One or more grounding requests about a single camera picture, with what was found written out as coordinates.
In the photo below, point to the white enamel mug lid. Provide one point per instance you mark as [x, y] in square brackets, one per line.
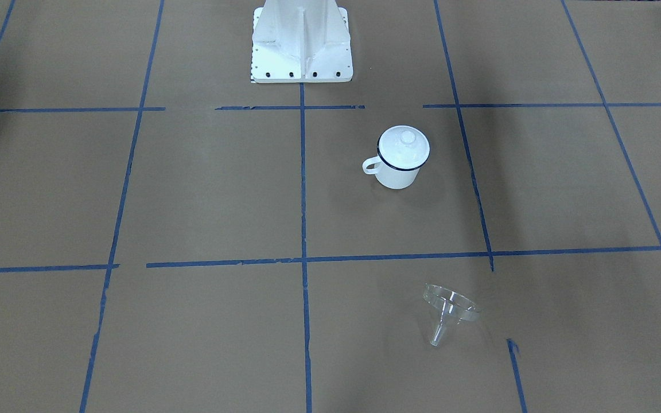
[403, 147]

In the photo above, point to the white enamel mug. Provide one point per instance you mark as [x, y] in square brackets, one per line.
[389, 175]

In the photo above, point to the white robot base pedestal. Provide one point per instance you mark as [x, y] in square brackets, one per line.
[301, 41]

